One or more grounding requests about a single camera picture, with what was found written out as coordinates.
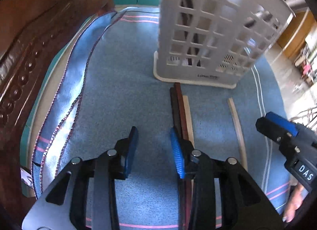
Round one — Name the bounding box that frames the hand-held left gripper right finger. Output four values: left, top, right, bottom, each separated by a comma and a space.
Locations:
170, 128, 285, 230

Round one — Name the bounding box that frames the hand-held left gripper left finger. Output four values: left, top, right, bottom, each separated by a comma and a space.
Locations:
21, 126, 139, 230

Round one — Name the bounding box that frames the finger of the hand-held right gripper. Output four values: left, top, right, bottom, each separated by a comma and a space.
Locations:
264, 112, 301, 137
256, 117, 293, 147

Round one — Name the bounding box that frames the light wooden chopstick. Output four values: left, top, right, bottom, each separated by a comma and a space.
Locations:
183, 95, 196, 147
227, 97, 248, 171

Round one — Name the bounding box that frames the black chopstick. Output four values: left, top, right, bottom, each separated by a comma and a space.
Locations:
169, 87, 189, 230

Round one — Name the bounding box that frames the reddish brown chopstick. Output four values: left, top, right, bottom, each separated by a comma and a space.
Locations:
173, 83, 194, 230

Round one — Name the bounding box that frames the white plastic laundry basket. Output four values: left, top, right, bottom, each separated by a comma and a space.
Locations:
153, 0, 296, 89

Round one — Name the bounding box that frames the dark chopstick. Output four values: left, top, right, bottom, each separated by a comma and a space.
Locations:
180, 0, 202, 68

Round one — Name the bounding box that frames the person's right hand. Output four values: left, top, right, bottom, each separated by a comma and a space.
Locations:
282, 183, 308, 223

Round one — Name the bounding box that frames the blue plaid cloth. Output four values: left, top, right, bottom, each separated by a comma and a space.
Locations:
31, 7, 294, 230

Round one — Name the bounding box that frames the carved wooden headboard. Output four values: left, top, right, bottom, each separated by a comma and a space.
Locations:
0, 0, 115, 230

